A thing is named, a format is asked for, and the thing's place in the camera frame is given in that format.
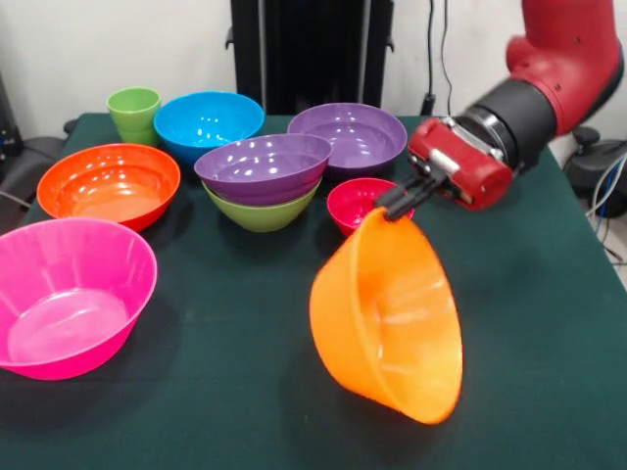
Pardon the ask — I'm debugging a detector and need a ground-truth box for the small crimson plastic bowl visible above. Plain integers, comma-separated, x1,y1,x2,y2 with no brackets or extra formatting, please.
326,177,416,238

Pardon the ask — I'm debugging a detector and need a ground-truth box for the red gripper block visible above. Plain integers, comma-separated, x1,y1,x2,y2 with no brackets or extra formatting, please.
373,116,514,221

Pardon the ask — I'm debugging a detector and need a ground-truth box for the bundle of floor cables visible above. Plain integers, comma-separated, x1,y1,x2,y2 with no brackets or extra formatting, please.
585,155,627,268

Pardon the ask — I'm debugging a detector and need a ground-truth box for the black chair base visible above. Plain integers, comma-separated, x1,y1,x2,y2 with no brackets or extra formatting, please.
0,72,79,216
562,125,627,216

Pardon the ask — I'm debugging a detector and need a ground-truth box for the large pink plastic bowl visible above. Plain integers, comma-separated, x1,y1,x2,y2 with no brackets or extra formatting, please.
0,216,159,382

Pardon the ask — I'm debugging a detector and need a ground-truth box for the dark green tablecloth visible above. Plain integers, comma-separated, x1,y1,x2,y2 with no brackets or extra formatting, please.
0,113,627,470

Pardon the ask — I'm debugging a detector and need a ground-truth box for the black wall cable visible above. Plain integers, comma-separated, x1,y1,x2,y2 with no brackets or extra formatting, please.
419,0,455,118

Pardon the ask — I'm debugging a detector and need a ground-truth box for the green plastic cup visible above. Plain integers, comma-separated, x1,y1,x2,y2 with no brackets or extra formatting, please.
106,86,163,148

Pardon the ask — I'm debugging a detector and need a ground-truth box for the purple plastic bowl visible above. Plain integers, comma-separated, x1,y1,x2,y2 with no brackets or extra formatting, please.
286,102,409,180
193,132,333,207

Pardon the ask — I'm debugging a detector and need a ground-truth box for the large red-orange plastic bowl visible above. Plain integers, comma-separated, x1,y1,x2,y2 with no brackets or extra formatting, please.
36,142,182,233

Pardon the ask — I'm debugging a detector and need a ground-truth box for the blue plastic bowl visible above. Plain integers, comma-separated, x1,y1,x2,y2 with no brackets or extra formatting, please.
153,90,266,167

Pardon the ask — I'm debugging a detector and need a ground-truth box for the green plastic bowl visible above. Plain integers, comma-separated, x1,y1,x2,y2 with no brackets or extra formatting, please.
201,176,324,233

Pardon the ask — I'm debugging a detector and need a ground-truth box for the large orange plastic bowl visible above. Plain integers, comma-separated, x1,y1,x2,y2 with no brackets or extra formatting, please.
309,207,464,425

